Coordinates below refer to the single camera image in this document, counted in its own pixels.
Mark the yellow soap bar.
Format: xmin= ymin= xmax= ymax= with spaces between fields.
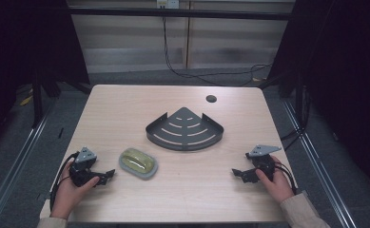
xmin=121 ymin=148 xmax=155 ymax=175

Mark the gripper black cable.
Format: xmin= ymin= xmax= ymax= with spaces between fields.
xmin=273 ymin=161 xmax=299 ymax=195
xmin=49 ymin=151 xmax=80 ymax=211

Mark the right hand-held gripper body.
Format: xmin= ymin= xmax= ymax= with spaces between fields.
xmin=244 ymin=143 xmax=282 ymax=184

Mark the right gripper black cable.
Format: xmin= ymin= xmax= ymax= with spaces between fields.
xmin=273 ymin=161 xmax=299 ymax=195

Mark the dark grey corner shelf rack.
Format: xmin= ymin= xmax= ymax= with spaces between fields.
xmin=145 ymin=106 xmax=225 ymax=152

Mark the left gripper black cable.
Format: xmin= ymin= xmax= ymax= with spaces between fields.
xmin=49 ymin=151 xmax=80 ymax=211

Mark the white wall socket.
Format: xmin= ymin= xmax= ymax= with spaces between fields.
xmin=156 ymin=0 xmax=181 ymax=10

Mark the black cable by rail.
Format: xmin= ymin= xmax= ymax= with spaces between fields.
xmin=279 ymin=85 xmax=312 ymax=152

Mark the person's left hand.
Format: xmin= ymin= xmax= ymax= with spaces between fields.
xmin=49 ymin=158 xmax=101 ymax=220

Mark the person's right hand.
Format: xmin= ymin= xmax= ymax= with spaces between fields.
xmin=255 ymin=155 xmax=296 ymax=204

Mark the aluminium frame rail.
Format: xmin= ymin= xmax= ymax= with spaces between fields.
xmin=281 ymin=100 xmax=360 ymax=228
xmin=0 ymin=94 xmax=60 ymax=228

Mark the long black floor cable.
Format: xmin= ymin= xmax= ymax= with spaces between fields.
xmin=162 ymin=15 xmax=273 ymax=87

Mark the black metal stand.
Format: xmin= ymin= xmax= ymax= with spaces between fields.
xmin=30 ymin=70 xmax=46 ymax=129

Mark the black curtain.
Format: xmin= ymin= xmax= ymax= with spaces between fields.
xmin=258 ymin=0 xmax=370 ymax=200
xmin=0 ymin=0 xmax=91 ymax=160

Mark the black horizontal frame bar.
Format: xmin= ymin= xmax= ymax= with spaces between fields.
xmin=67 ymin=7 xmax=297 ymax=22

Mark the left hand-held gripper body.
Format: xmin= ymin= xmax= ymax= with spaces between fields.
xmin=68 ymin=146 xmax=108 ymax=188

